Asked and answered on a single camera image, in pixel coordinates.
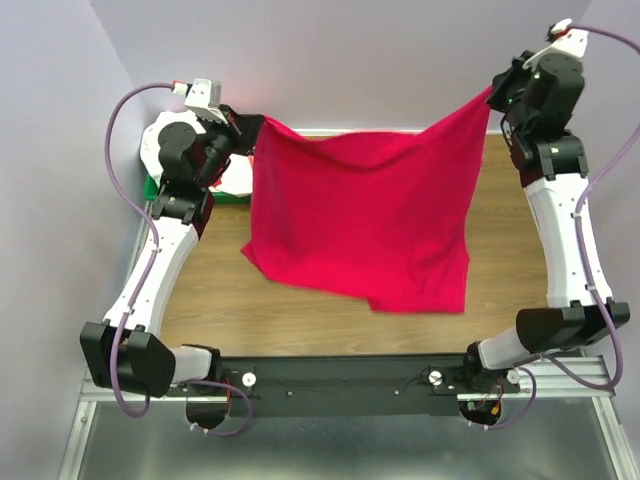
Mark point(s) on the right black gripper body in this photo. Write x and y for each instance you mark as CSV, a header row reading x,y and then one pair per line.
x,y
507,92

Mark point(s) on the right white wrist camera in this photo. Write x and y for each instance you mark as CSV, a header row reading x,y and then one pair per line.
x,y
564,39

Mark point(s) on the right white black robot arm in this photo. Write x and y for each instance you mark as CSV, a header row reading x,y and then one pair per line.
x,y
536,97

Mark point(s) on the green plastic bin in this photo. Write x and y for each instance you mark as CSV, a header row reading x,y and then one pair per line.
x,y
150,191

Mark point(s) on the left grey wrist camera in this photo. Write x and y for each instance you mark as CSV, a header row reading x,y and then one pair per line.
x,y
203,99

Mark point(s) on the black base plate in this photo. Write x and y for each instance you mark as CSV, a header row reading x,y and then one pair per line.
x,y
356,385

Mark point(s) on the magenta t shirt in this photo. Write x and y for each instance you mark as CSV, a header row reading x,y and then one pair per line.
x,y
378,216

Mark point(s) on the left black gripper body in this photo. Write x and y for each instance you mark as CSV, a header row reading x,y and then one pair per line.
x,y
237,142

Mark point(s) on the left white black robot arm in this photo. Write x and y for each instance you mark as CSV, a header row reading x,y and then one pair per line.
x,y
186,153

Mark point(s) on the white printed t shirt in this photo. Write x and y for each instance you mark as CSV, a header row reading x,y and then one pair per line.
x,y
237,179

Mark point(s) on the aluminium frame rail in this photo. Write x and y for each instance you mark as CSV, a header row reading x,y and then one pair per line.
x,y
415,416

